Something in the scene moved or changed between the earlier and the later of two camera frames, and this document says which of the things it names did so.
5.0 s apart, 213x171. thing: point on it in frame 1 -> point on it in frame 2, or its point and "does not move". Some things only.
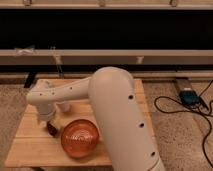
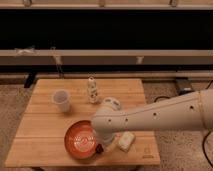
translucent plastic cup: [65, 106] does not move
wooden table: [33, 146] does not move
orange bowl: [80, 138] does not move
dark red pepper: [52, 130] -> [99, 149]
